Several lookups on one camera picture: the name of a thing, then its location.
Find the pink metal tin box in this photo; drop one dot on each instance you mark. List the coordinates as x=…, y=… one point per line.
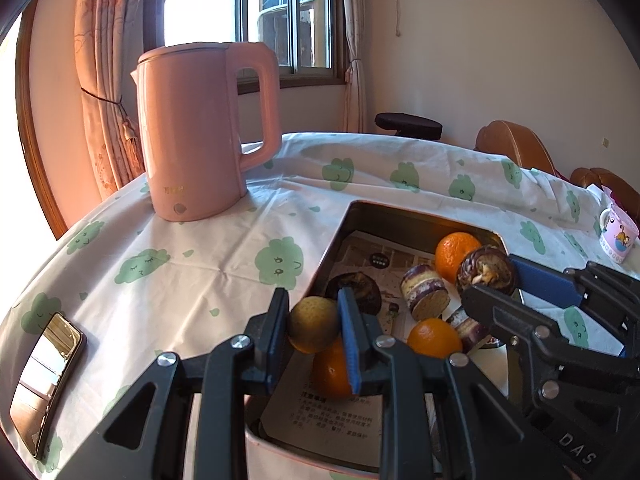
x=390, y=220

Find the pink cartoon cup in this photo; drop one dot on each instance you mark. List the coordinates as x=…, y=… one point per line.
x=620, y=240

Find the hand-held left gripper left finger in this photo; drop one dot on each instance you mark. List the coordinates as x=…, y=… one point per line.
x=277, y=340

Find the wide pink curtain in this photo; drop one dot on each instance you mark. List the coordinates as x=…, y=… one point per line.
x=105, y=60

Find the black smartphone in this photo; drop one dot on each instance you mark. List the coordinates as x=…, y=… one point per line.
x=45, y=385

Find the white tablecloth green cloud print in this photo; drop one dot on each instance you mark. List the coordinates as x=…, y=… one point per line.
x=175, y=285

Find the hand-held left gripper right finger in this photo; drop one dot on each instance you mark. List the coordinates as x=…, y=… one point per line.
x=352, y=340

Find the curtain tieback tassel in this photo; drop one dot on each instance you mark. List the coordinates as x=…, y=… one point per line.
x=128, y=132

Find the dark round stool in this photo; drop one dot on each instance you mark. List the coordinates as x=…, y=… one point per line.
x=410, y=125

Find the dark framed window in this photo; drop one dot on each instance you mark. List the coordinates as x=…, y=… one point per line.
x=200, y=0

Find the small yellowish round fruit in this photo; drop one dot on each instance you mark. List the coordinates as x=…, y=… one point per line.
x=312, y=325

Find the brown mushroom-like piece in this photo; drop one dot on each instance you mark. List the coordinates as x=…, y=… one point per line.
x=467, y=332

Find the brown leather chair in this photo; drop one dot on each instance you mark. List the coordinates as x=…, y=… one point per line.
x=510, y=145

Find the pink electric kettle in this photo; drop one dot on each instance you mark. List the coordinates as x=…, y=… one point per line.
x=195, y=135

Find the narrow pink curtain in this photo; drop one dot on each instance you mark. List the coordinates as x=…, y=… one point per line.
x=355, y=100

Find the printed paper sheet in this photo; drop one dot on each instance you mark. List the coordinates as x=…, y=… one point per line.
x=320, y=425

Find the wrinkled dark passion fruit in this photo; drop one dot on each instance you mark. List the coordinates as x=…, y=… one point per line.
x=485, y=270
x=367, y=292

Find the orange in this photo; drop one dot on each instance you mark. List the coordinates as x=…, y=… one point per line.
x=452, y=257
x=330, y=372
x=432, y=337

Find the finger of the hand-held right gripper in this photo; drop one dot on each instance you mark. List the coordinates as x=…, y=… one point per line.
x=505, y=310
x=545, y=282

